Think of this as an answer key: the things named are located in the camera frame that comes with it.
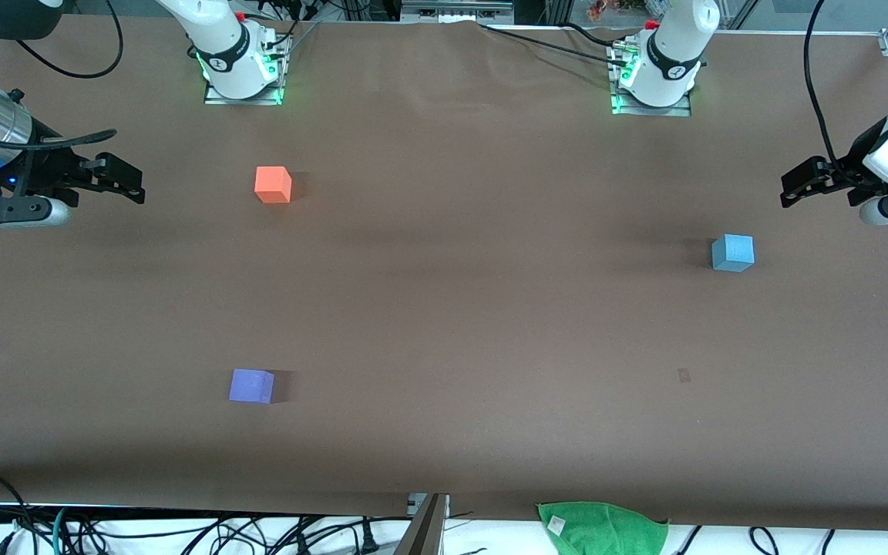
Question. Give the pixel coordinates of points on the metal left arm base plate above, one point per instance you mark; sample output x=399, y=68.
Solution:
x=679, y=109

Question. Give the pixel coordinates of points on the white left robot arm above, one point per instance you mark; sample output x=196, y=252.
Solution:
x=671, y=54

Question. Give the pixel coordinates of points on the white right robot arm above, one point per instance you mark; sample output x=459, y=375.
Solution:
x=228, y=46

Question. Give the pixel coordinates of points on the purple foam block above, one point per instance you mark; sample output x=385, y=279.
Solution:
x=250, y=386

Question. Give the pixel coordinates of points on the brown paper table cover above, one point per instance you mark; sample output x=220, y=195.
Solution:
x=444, y=347

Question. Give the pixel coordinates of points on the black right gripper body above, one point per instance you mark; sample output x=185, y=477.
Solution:
x=45, y=170

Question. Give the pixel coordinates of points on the grey aluminium profile bar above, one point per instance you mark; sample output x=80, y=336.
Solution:
x=425, y=532

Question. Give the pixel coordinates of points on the light blue foam block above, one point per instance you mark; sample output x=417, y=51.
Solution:
x=732, y=253

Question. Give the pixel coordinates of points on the grey metal frame rail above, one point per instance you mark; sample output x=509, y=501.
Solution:
x=455, y=11

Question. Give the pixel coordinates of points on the green microfibre cloth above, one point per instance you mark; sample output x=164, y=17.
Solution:
x=602, y=530

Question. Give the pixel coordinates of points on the orange foam block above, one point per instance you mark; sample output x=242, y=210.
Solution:
x=272, y=185

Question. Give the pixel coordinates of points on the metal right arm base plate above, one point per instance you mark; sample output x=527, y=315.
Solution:
x=216, y=94

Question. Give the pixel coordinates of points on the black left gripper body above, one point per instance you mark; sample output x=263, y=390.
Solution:
x=849, y=168

